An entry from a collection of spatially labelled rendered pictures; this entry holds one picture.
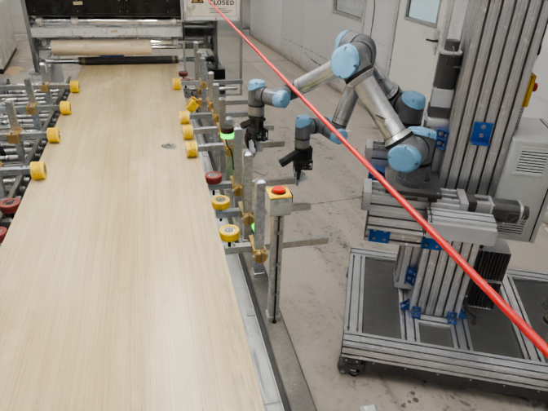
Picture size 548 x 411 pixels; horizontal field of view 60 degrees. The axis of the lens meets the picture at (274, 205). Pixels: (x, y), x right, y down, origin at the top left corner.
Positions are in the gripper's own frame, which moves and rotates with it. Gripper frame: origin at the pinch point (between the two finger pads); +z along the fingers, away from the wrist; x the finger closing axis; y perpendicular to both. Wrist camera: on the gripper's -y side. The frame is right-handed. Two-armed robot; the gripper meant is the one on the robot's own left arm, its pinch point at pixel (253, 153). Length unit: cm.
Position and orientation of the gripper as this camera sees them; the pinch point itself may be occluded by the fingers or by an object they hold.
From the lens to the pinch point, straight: 228.6
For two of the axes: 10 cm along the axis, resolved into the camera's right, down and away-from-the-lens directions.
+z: -0.4, 8.7, 4.9
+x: 8.3, -2.4, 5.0
